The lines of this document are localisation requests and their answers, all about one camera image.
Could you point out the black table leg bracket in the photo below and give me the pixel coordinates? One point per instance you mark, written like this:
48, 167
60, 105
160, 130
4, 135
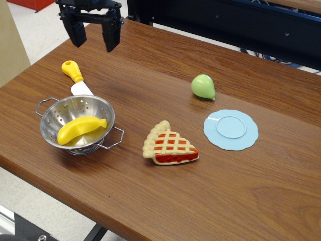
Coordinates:
25, 230

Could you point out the green toy pear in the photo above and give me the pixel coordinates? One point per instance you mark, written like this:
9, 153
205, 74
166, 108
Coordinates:
203, 86

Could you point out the steel colander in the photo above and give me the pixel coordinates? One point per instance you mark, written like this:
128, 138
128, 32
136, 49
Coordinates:
56, 113

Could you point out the yellow toy banana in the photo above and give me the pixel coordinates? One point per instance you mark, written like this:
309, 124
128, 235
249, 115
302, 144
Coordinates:
79, 126

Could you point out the toy cherry pie slice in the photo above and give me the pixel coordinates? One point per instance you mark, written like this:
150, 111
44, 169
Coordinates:
167, 147

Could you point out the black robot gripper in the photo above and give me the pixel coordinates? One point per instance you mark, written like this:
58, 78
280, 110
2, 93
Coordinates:
74, 12

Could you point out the light blue toy plate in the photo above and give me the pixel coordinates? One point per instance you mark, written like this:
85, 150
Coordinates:
231, 130

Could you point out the beige wooden panel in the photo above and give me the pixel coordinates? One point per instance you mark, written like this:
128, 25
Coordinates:
14, 59

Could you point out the yellow handled toy knife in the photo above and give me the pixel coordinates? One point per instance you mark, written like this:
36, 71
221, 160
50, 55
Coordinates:
71, 69

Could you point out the red box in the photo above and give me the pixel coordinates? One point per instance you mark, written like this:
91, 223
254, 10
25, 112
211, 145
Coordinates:
32, 4

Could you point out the dark blue metal frame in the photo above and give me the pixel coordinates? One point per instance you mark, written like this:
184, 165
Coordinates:
288, 30

